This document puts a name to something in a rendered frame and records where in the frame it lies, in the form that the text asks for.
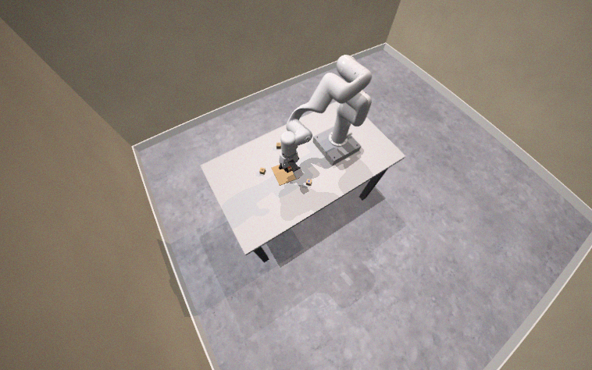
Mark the tan flat square mat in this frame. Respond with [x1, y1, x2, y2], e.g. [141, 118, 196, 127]
[272, 165, 297, 185]

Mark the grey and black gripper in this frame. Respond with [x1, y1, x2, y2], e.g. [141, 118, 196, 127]
[279, 150, 300, 173]

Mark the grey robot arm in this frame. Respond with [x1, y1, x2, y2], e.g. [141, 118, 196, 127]
[280, 55, 372, 158]

